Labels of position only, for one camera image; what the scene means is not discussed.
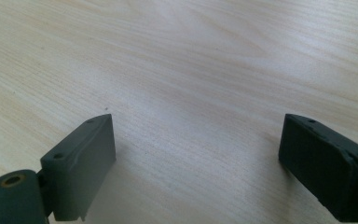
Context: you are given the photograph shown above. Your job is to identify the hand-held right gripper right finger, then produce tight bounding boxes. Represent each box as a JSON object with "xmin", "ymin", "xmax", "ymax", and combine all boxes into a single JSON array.
[{"xmin": 278, "ymin": 113, "xmax": 358, "ymax": 223}]

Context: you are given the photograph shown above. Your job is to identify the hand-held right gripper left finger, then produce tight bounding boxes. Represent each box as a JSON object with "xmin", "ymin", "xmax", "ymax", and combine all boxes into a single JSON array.
[{"xmin": 39, "ymin": 113, "xmax": 117, "ymax": 222}]

